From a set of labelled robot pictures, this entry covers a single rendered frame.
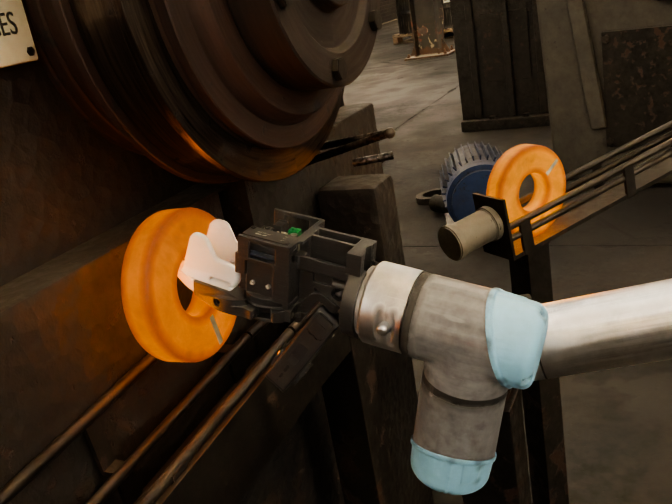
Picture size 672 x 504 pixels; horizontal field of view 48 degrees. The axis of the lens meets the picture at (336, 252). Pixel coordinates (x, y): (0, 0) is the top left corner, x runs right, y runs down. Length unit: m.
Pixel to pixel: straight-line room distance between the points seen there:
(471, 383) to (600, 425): 1.31
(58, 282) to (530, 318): 0.42
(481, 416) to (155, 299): 0.31
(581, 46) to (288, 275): 2.96
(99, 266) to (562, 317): 0.45
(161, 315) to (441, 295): 0.26
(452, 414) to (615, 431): 1.28
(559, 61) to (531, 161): 2.35
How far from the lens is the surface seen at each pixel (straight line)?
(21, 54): 0.77
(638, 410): 1.99
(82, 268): 0.75
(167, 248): 0.73
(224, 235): 0.74
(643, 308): 0.76
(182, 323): 0.74
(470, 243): 1.20
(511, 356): 0.61
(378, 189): 1.09
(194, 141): 0.73
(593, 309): 0.77
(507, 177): 1.24
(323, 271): 0.66
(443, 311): 0.62
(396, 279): 0.64
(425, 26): 9.80
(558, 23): 3.58
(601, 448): 1.86
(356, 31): 0.88
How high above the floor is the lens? 1.08
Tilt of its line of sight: 20 degrees down
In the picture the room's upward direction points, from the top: 10 degrees counter-clockwise
